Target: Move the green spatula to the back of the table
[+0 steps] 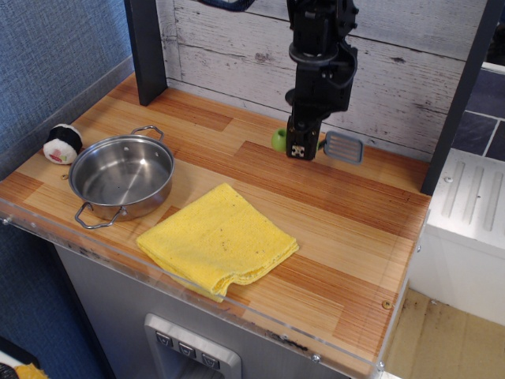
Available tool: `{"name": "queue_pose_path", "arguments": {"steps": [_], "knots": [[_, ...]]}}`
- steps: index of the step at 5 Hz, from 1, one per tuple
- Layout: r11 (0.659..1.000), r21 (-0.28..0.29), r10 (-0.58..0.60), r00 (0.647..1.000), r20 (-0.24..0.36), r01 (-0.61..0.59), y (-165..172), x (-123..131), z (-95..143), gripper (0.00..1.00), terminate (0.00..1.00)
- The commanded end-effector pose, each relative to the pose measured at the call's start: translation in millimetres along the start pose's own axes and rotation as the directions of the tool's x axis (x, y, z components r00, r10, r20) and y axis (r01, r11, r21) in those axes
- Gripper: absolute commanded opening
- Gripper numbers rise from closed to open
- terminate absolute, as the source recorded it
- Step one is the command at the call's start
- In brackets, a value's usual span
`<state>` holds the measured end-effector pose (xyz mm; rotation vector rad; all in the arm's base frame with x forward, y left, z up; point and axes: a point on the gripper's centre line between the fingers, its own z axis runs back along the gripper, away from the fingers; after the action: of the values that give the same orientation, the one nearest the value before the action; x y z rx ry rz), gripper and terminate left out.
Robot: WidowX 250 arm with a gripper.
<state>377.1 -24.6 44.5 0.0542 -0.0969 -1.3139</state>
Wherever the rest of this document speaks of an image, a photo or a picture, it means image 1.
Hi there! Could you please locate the dark grey left post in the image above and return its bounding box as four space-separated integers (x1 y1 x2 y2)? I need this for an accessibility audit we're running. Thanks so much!
124 0 167 106

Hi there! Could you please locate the yellow black object corner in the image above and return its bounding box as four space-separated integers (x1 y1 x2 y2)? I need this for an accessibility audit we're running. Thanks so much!
1 357 49 379

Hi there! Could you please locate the dark grey post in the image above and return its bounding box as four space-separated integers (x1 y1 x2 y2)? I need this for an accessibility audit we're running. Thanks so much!
124 0 167 106
421 0 504 196

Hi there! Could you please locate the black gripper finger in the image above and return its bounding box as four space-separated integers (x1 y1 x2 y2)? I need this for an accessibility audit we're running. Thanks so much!
286 116 308 159
304 132 319 160

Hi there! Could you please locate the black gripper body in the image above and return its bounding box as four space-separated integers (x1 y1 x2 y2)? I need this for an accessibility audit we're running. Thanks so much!
286 58 357 134

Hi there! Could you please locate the black braided cable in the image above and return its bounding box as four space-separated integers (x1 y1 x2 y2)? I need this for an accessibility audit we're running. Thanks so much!
196 0 257 13

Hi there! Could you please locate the green handled grey spatula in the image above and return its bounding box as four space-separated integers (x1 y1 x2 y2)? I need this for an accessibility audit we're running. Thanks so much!
271 126 365 165

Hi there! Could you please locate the stainless steel pot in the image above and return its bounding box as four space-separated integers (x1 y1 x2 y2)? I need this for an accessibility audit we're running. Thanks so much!
69 126 175 230

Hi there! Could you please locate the white ridged side counter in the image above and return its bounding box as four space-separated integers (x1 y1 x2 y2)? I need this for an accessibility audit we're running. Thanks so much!
428 149 504 250

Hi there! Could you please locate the plush sushi toy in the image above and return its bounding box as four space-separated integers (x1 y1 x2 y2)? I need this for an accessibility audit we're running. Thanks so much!
43 124 83 165

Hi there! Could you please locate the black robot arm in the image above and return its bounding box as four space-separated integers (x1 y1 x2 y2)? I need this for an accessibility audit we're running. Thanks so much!
286 0 359 160

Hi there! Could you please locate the silver dispenser button panel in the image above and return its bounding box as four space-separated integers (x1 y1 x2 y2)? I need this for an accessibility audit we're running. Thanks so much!
144 313 242 378

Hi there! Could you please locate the yellow folded cloth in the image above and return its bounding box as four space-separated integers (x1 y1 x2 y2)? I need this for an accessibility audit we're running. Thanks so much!
137 183 299 302

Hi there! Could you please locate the dark grey right post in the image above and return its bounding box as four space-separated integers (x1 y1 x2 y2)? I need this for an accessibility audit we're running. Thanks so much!
421 0 504 196

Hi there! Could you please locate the clear acrylic table guard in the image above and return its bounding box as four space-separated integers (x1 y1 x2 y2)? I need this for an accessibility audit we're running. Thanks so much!
1 196 416 378

